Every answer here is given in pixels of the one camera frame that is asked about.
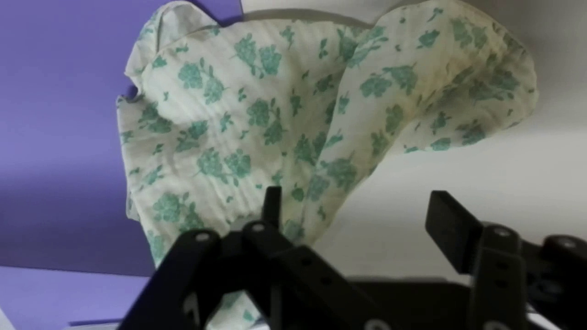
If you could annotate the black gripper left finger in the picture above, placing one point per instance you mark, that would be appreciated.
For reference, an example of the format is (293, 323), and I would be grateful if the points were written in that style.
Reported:
(287, 281)

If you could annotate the purple paper sheet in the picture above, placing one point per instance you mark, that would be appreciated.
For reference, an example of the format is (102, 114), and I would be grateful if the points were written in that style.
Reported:
(61, 152)

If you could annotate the white green floral cloth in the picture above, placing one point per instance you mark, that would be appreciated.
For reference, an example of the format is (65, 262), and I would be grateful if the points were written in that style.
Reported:
(276, 134)

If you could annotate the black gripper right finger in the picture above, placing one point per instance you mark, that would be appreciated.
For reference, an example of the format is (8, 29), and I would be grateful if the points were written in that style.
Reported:
(507, 268)

